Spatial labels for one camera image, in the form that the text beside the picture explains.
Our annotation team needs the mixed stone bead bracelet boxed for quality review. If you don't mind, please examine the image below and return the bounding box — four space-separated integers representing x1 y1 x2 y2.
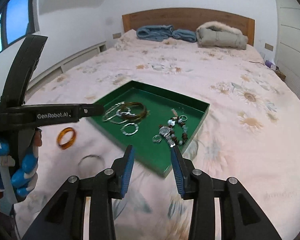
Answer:
159 109 189 145

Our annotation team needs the grey fur-trimmed coat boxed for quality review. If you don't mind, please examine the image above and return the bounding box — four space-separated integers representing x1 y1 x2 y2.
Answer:
195 21 249 50

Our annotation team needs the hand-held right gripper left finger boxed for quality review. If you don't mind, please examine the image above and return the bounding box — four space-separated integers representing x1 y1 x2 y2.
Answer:
22 145 136 240

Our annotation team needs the white slatted wardrobe door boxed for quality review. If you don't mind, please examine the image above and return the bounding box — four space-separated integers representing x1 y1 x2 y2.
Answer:
274 0 300 95

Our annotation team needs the green tray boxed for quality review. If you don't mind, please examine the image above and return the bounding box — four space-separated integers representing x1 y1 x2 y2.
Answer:
86 80 210 178

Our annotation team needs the silver wristwatch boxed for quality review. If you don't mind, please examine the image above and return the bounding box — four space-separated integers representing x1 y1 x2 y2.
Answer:
159 126 177 147

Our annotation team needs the silver chain necklace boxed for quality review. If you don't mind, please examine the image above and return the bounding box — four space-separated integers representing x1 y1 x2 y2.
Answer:
102 102 127 123

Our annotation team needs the amber bangle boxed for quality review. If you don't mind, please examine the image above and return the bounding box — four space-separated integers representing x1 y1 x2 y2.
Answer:
56 127 77 150

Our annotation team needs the small folded blue blanket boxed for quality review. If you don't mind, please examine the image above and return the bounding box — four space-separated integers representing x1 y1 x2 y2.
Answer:
172 29 197 43

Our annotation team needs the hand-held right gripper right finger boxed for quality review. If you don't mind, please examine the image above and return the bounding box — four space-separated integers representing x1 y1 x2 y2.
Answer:
171 145 282 240

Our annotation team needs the window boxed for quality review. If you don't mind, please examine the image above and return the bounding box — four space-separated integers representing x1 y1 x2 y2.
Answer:
0 0 32 60

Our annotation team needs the thin silver bangle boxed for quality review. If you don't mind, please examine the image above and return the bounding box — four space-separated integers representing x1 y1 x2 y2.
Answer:
77 154 104 174

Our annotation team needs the silver rhinestone bracelet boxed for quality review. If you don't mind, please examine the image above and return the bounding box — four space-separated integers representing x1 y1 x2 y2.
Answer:
104 105 127 125

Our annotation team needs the dark brown bangle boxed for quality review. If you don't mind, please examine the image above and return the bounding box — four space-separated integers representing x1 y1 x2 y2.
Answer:
119 102 148 121

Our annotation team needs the person's left hand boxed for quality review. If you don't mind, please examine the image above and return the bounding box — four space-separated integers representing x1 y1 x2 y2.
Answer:
0 127 43 198

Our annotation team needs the twisted silver bracelet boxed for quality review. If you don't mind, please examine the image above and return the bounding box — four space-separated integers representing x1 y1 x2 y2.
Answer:
125 122 140 136

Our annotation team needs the large folded blue blanket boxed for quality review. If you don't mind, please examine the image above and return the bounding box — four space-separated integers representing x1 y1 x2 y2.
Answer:
136 25 174 42

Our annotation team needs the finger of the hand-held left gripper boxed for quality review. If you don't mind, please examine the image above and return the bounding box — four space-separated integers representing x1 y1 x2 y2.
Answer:
0 35 48 105
77 104 105 118

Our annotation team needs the wooden headboard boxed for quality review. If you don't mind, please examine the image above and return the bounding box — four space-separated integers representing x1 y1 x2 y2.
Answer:
122 7 255 47

